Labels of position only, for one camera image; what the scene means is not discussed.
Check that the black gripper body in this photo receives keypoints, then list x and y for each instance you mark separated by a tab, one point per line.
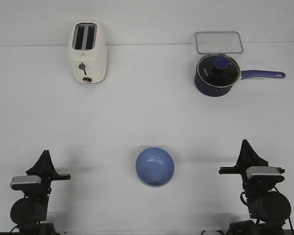
41	186
250	186

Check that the glass pot lid blue knob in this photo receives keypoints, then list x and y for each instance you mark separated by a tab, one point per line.
218	70

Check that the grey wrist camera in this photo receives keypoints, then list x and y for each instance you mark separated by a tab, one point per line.
22	182
263	173

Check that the cream two-slot toaster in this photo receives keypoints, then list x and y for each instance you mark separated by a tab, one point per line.
87	52

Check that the clear plastic food container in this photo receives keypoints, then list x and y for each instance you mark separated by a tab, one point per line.
225	42

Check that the blue plastic bowl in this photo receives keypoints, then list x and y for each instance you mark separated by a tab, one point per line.
154	167

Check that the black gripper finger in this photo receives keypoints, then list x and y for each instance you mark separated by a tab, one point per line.
253	158
50	167
39	167
241	158

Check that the dark blue saucepan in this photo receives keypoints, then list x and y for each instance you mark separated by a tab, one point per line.
245	74

